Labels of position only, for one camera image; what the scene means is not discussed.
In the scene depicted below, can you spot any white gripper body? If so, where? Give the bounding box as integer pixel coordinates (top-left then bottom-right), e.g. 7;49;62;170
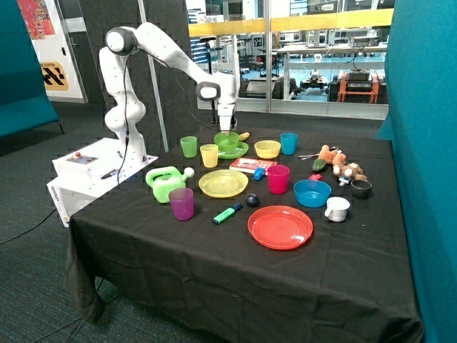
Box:
217;104;236;131

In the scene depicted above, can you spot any green plastic bowl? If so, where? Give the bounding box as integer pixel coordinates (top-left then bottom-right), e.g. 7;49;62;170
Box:
214;131;239;152

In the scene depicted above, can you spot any yellow plastic bowl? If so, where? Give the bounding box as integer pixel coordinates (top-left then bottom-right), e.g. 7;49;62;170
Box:
254;140;281;159

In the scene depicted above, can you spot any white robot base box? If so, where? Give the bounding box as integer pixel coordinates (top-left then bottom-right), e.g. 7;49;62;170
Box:
47;138;157;227

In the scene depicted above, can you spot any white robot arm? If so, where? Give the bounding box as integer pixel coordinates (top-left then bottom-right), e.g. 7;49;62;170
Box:
99;22;238;166

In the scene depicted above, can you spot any green plastic plate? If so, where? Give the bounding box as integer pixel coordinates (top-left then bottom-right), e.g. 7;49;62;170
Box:
218;141;249;159

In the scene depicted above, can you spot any yellow plastic plate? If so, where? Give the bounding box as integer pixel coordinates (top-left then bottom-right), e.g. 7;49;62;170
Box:
199;169;248;198

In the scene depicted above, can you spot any red plastic plate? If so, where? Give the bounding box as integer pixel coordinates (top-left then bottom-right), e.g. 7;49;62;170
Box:
247;205;313;250

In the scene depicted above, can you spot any yellow toy potato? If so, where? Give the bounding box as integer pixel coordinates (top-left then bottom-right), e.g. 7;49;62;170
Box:
239;132;250;141

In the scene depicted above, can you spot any yellow plastic cup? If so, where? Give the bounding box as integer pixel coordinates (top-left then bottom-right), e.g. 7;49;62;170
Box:
200;144;219;168

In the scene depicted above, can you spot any red book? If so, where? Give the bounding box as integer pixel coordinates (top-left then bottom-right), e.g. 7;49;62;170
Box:
229;156;278;175

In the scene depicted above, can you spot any green plastic cup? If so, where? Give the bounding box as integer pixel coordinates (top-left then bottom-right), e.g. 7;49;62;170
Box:
180;136;198;159

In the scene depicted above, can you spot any blue toy block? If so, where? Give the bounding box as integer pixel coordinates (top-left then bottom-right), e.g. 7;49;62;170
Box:
253;167;267;181

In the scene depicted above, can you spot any blue plastic cup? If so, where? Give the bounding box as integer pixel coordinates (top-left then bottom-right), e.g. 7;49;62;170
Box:
280;132;298;155

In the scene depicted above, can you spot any pink plastic cup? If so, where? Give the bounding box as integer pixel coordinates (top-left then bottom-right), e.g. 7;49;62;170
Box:
268;164;290;194

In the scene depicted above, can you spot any dark blue ball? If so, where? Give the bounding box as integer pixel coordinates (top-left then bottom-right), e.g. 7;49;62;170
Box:
245;193;260;207

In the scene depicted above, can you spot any black tripod stand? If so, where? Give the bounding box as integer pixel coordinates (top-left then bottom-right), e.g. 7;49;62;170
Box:
199;35;218;124

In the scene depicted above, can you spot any purple plastic cup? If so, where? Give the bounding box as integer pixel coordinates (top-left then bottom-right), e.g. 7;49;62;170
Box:
169;188;194;221

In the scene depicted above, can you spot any green toy watering can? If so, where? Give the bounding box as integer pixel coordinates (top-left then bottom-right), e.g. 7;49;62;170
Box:
145;166;195;204

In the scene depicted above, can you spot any green highlighter marker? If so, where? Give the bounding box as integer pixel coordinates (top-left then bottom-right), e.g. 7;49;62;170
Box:
212;202;243;225

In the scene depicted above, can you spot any green toy vegetable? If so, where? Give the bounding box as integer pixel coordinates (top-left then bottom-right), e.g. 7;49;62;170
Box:
312;159;327;173

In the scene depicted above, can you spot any small red toy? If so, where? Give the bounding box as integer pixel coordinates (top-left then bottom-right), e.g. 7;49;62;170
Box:
309;174;323;181

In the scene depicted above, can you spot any orange plush toy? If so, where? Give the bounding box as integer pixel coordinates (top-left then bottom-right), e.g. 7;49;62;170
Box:
318;144;338;164

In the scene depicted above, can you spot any blue plastic bowl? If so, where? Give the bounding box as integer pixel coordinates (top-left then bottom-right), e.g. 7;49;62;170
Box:
293;179;331;208

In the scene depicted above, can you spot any black tablecloth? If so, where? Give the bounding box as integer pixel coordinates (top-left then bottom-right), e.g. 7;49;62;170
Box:
65;133;424;342

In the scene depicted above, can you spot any brown teddy bear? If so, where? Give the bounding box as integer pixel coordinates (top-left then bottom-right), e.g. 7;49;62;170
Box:
332;153;367;186

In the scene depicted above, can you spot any white mug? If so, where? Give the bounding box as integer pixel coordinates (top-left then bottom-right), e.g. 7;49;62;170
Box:
324;197;351;223

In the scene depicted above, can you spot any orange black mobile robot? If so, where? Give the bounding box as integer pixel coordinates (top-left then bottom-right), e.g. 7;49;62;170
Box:
328;69;388;104

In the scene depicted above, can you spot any black small bowl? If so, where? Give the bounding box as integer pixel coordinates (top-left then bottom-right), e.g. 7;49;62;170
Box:
351;179;372;199

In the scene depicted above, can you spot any yellow black sign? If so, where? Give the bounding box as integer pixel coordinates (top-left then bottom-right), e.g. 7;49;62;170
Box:
40;61;69;91

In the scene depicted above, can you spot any teal partition panel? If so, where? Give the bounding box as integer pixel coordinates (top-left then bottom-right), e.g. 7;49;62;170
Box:
378;1;456;342

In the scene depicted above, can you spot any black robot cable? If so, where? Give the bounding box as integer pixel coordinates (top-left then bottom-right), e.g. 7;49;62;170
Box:
0;49;222;246

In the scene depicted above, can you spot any red wall poster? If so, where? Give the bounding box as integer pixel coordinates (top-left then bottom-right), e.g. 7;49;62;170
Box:
16;0;56;40

